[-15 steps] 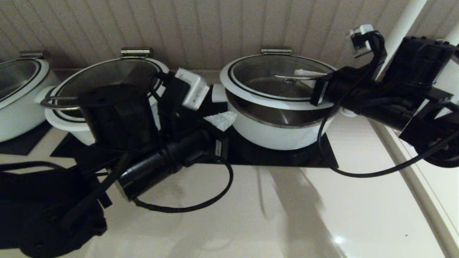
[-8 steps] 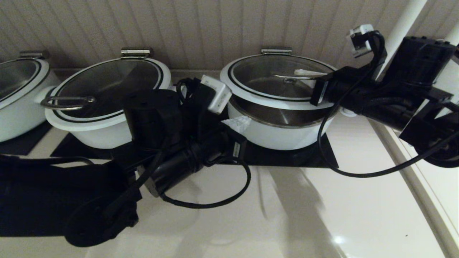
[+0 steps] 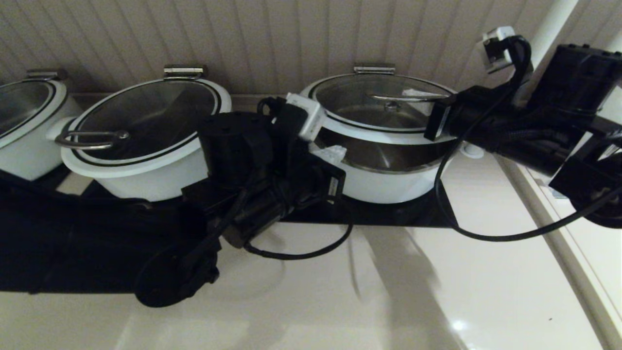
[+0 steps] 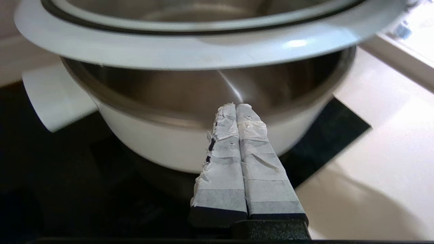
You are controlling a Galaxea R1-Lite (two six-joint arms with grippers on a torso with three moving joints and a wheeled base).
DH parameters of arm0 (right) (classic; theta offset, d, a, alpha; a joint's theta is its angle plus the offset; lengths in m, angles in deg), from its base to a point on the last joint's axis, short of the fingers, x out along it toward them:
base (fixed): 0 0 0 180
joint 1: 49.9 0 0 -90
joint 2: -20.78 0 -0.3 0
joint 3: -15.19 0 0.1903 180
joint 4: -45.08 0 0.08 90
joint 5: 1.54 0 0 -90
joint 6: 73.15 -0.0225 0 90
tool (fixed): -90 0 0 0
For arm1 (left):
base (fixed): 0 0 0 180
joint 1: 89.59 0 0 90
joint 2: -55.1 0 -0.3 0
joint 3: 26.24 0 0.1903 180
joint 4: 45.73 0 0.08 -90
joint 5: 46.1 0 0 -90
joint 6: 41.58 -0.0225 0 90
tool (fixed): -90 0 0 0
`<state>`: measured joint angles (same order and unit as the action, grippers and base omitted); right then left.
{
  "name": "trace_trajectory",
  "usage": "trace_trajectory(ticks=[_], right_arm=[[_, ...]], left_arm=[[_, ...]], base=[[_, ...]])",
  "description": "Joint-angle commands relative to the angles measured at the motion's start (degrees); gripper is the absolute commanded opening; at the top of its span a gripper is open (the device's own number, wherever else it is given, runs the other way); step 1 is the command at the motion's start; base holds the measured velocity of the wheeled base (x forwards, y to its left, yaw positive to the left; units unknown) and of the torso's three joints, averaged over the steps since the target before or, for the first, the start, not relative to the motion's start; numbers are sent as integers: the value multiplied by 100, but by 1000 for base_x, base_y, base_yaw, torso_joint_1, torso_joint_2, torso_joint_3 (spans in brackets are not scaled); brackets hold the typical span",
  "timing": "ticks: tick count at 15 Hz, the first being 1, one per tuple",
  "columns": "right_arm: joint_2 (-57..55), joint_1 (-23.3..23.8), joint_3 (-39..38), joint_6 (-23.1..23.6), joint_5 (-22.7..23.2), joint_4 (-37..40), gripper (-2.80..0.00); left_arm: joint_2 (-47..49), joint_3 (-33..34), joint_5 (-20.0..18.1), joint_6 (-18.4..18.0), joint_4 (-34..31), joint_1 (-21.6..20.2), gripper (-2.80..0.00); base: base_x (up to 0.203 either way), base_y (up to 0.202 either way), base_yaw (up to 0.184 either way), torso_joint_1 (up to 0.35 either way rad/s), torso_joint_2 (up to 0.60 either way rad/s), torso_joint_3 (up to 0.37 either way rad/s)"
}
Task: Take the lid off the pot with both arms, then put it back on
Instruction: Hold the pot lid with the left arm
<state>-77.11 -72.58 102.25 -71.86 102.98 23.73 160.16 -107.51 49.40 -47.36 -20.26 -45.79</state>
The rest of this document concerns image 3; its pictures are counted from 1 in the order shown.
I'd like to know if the glass lid white rim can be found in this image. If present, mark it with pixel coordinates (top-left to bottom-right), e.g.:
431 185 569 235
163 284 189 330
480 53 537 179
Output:
300 73 460 145
0 80 69 150
54 79 233 179

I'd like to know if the white round pot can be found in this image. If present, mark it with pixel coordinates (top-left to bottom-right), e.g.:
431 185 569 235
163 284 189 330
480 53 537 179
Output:
61 80 234 202
0 80 81 181
315 127 462 204

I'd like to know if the white round pole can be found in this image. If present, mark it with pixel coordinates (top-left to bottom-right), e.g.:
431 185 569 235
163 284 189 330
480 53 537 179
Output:
459 0 579 160

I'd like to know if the white toaster appliance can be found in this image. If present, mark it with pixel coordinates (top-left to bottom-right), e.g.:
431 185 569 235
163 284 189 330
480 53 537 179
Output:
600 29 622 54

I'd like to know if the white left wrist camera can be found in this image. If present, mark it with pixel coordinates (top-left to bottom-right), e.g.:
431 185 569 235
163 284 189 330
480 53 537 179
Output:
284 92 327 141

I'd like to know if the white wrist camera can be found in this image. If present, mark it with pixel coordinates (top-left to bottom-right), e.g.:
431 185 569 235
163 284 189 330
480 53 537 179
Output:
481 27 533 73
284 92 327 141

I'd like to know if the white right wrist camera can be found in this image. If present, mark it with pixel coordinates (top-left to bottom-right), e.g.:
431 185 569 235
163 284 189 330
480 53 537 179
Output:
481 27 533 73

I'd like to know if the black right camera cable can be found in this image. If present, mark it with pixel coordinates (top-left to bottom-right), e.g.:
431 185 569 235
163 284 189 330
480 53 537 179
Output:
434 35 622 243

